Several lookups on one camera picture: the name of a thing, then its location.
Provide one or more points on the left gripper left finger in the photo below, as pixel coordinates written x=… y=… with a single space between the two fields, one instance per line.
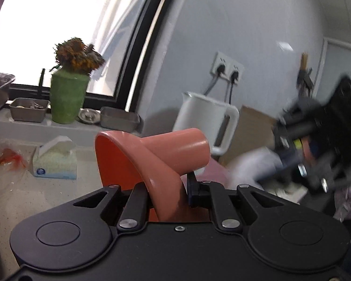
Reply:
x=183 y=196

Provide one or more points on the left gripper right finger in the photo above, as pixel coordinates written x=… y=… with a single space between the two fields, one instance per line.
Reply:
x=192 y=189

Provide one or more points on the white dish cloth with loop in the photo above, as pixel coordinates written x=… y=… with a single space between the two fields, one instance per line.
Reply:
x=252 y=166

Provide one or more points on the cardboard box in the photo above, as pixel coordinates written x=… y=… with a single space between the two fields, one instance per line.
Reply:
x=254 y=130

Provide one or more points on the white electric kettle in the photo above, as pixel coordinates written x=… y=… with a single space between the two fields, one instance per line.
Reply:
x=207 y=114

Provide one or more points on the small steel tray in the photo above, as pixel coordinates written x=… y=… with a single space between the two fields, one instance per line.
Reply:
x=120 y=120
x=29 y=109

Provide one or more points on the round steel lid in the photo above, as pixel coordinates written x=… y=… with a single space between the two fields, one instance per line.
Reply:
x=89 y=116

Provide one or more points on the tissue pack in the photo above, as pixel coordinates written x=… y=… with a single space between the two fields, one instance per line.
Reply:
x=56 y=159

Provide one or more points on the green flower pot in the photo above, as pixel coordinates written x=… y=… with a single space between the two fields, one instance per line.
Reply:
x=67 y=95

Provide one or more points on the clear plastic bag with food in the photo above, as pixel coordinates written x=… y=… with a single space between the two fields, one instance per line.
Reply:
x=12 y=162

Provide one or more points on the dried flowers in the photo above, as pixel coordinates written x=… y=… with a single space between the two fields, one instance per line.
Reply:
x=75 y=56

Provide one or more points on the chopstick holder on wall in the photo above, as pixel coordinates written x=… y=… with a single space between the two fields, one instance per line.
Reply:
x=304 y=83

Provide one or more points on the white wall socket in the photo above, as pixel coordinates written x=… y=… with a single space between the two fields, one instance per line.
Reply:
x=230 y=67

